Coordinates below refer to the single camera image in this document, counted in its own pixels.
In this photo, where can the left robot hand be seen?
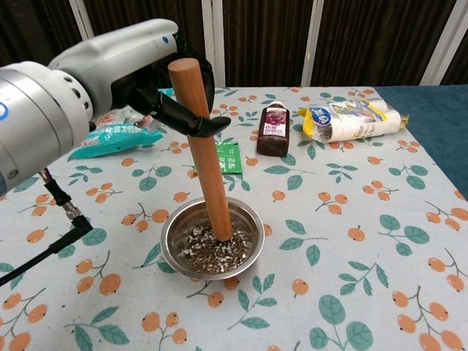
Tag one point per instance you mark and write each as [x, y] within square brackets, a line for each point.
[120, 51]

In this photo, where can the wooden rolling pin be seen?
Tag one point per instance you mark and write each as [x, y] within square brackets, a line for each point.
[204, 153]

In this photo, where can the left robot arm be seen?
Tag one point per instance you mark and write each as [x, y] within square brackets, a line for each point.
[36, 120]

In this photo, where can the stainless steel bowl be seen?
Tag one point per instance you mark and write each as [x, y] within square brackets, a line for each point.
[248, 226]

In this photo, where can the teal snack bag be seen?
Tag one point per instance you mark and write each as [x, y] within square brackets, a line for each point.
[109, 137]

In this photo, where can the green sachet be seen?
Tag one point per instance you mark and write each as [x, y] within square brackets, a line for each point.
[230, 161]

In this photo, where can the dark juice bottle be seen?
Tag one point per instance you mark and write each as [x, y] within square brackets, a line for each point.
[273, 131]

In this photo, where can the plastic-wrapped paper cup pack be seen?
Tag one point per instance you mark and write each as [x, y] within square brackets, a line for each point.
[351, 120]

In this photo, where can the floral tablecloth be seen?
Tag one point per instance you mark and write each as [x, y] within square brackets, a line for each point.
[329, 256]

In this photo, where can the white partition frame post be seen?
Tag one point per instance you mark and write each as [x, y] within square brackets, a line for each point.
[444, 44]
[207, 36]
[82, 18]
[312, 44]

